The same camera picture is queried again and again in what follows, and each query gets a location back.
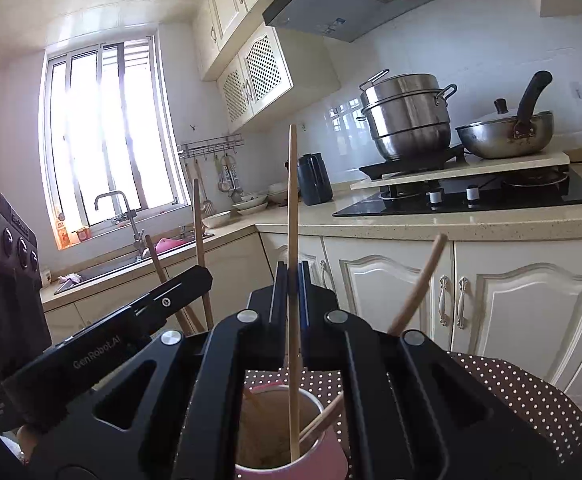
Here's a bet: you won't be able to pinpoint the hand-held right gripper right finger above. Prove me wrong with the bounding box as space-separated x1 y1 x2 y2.
297 260 558 480

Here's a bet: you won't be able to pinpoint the steel sink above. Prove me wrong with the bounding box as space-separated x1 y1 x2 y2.
53 247 172 295

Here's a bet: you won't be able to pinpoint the steel steamer pot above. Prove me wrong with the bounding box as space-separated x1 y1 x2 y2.
356 68 458 162

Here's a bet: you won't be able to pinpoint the black kettle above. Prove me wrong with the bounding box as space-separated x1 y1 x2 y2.
297 153 334 207

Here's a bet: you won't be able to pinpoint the black glass gas hob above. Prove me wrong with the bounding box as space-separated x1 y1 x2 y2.
331 167 582 219

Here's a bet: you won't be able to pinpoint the chrome faucet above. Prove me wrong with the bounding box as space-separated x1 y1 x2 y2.
94 190 145 262

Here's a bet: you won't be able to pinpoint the cream base cabinet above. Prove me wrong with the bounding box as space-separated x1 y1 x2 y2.
40 225 582 411

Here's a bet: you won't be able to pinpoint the stack of dishes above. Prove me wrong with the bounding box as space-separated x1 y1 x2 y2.
230 192 270 216

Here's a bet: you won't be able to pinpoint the steel wok with lid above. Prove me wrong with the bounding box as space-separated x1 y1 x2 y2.
454 70 556 160

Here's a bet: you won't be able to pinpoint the black portable stove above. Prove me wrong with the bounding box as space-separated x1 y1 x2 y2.
358 143 470 180

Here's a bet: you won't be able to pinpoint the hanging kitchen utensils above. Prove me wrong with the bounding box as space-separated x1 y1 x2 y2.
214 152 245 204

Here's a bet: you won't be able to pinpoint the red plastic basin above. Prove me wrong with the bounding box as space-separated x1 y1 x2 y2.
153 237 197 254

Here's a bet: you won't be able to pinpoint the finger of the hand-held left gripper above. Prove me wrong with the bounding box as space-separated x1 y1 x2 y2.
135 265 215 335

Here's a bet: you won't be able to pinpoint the pink cup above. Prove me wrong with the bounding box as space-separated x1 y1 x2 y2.
233 384 350 480

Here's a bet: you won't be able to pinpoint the person's left hand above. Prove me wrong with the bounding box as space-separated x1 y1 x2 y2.
18 426 48 462

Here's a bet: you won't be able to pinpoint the slender wooden chopstick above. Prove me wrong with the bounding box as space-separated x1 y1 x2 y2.
287 124 302 462
192 178 215 332
297 233 448 450
144 234 194 335

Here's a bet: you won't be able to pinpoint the grey range hood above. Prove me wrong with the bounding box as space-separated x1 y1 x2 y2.
262 0 515 44

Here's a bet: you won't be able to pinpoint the cream wall cabinet row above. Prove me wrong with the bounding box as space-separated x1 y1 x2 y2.
191 0 332 82

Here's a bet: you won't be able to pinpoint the beige board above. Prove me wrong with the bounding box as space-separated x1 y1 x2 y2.
349 150 571 191

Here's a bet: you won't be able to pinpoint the sliding window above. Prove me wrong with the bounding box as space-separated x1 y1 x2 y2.
38 35 193 252

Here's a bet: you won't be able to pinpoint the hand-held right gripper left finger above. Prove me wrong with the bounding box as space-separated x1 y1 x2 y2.
36 261 289 480

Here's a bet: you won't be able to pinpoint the wall utensil rack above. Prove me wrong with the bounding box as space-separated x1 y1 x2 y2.
177 133 246 161

